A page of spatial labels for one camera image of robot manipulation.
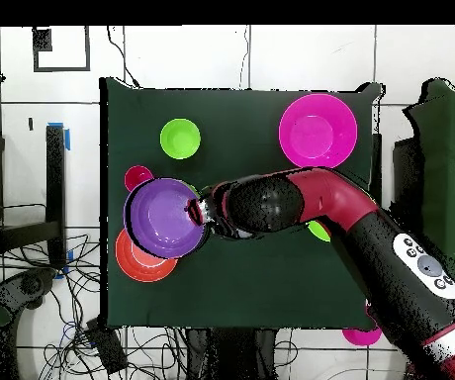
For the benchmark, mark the purple plastic bowl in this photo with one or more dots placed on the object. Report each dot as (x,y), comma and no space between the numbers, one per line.
(160,221)

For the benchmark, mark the orange-red plastic bowl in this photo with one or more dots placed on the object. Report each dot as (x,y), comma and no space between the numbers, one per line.
(144,271)

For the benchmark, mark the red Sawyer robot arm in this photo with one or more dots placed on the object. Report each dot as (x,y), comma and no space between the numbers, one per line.
(330,198)

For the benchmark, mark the red plastic cup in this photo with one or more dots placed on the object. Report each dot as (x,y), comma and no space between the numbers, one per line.
(134,176)

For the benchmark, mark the small green plastic bowl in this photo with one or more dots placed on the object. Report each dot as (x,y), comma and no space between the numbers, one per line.
(180,138)

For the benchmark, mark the dark green tablecloth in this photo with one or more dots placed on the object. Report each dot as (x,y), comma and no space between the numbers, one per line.
(231,285)

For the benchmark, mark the large pink plastic bowl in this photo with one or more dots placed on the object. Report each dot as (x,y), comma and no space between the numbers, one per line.
(317,132)

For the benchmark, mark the black power adapter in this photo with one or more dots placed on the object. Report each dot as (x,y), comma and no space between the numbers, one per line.
(107,348)

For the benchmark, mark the black chair base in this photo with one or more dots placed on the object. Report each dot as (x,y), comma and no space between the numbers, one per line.
(31,285)

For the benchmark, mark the pink bowl on floor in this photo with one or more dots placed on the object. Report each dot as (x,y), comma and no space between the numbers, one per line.
(360,337)

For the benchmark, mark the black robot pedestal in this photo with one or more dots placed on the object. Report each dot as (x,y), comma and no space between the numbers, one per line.
(227,356)

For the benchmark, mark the dark square frame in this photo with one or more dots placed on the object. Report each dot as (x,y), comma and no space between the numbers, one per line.
(87,51)

